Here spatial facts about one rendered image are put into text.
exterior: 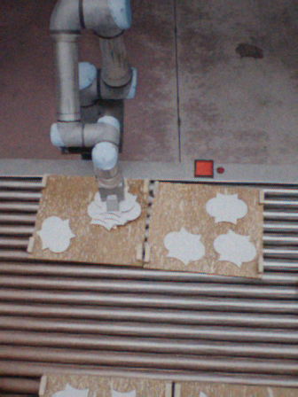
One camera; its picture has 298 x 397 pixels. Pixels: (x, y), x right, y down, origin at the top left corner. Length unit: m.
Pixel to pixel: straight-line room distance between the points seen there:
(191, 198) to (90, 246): 0.42
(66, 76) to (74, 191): 0.50
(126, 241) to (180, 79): 1.88
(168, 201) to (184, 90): 1.64
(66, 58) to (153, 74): 1.94
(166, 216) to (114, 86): 0.52
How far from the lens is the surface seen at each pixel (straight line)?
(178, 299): 1.71
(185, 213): 1.82
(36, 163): 2.03
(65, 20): 1.58
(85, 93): 1.93
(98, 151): 1.53
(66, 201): 1.88
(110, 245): 1.77
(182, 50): 3.63
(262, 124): 3.25
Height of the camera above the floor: 2.56
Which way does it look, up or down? 61 degrees down
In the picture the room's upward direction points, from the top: 6 degrees counter-clockwise
